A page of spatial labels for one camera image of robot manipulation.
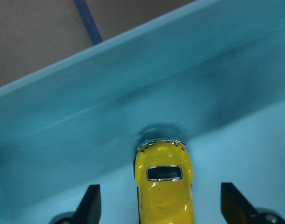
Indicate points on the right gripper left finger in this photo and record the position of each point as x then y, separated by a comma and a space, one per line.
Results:
89, 209

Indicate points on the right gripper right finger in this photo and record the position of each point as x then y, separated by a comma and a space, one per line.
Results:
235, 208

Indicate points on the yellow beetle toy car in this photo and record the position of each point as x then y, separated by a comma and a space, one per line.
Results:
163, 175

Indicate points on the light blue plastic bin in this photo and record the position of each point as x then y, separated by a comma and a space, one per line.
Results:
211, 74

